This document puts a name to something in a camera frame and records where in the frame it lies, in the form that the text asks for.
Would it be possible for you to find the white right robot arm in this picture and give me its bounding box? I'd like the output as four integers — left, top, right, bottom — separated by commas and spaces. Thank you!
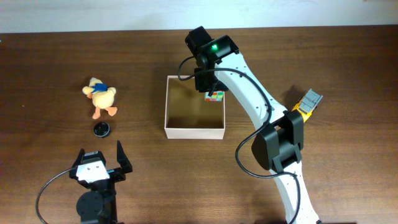
185, 26, 323, 224

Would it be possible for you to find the pink open box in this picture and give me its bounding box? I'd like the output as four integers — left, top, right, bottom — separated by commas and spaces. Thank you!
164, 75, 226, 139

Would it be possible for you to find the yellow plush duck toy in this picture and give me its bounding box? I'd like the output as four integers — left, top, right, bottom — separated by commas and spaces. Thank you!
82, 77, 118, 119

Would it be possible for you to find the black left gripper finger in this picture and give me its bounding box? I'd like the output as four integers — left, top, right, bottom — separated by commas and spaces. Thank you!
117, 140, 132, 173
72, 149, 85, 168

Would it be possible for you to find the black round knob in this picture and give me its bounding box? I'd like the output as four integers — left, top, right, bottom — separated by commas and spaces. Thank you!
93, 122, 111, 138

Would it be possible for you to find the multicoloured puzzle cube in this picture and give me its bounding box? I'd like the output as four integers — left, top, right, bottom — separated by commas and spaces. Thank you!
205, 91, 224, 102

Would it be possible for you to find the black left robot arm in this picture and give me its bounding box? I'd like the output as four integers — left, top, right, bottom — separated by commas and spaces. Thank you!
69, 141, 132, 224

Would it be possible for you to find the yellow grey toy dump truck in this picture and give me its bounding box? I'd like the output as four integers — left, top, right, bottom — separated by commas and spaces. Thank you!
292, 89, 323, 123

